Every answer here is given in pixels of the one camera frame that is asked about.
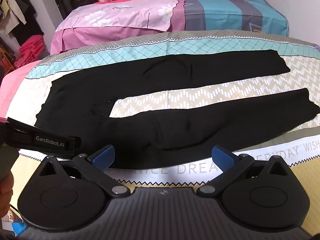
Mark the stack of red clothes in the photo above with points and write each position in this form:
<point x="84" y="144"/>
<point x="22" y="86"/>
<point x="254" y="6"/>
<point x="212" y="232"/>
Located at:
<point x="31" y="51"/>

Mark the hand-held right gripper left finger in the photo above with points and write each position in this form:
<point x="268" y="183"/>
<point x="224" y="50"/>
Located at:
<point x="103" y="156"/>

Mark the teal and beige patterned quilt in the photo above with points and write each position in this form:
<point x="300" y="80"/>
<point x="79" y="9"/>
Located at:
<point x="200" y="100"/>

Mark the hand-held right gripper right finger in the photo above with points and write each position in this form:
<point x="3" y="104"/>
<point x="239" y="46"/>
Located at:
<point x="222" y="155"/>

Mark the hanging clothes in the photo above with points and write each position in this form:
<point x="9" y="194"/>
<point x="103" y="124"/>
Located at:
<point x="20" y="12"/>

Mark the black pants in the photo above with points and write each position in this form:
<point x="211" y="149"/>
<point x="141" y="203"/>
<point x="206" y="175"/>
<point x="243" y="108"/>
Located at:
<point x="175" y="135"/>

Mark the blue and grey striped sheet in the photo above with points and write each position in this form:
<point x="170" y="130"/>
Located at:
<point x="225" y="12"/>

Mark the pink blanket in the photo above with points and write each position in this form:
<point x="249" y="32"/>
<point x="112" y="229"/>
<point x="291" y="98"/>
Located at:
<point x="15" y="90"/>

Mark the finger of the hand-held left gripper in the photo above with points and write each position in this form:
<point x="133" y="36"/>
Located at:
<point x="76" y="146"/>

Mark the person's left hand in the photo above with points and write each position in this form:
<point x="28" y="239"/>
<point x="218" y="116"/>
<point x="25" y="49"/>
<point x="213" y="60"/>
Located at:
<point x="5" y="192"/>

